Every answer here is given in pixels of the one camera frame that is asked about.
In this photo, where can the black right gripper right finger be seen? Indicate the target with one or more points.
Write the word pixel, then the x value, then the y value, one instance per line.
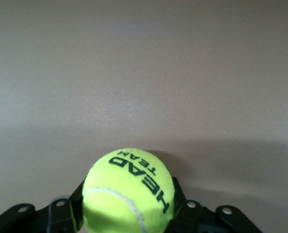
pixel 207 221

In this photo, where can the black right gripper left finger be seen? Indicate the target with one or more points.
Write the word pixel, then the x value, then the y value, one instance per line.
pixel 37 221

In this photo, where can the yellow tennis ball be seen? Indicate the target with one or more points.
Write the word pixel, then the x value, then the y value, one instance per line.
pixel 124 194

